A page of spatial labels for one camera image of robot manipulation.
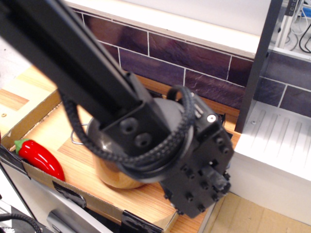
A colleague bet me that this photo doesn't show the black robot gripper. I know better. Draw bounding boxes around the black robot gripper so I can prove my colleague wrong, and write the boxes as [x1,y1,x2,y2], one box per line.
[121,94,234,218]

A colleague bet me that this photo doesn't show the stainless steel pot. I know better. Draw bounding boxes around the stainless steel pot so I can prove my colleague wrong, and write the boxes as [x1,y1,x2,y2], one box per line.
[81,120,144,189]

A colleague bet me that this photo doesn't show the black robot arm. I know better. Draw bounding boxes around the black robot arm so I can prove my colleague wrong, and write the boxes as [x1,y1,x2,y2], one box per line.
[0,0,233,218]

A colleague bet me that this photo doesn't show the cardboard fence with black tape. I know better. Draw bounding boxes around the cardboard fence with black tape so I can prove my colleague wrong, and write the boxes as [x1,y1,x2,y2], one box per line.
[0,90,180,233]

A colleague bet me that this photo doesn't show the white sink drainboard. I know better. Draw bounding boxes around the white sink drainboard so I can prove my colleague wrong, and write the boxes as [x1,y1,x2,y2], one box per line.
[229,102,311,224]

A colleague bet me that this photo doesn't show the wooden shelf with dark posts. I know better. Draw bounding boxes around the wooden shelf with dark posts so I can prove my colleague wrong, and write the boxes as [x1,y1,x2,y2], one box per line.
[66,0,282,132]

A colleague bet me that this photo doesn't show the red toy chili pepper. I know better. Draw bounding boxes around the red toy chili pepper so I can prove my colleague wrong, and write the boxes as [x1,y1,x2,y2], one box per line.
[14,138,65,181]

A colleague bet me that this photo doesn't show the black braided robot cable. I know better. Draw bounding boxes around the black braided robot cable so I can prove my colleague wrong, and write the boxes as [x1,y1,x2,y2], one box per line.
[59,84,196,168]

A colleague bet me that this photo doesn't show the cables in background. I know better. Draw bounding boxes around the cables in background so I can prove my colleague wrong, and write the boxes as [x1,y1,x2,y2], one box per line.
[284,0,311,53]

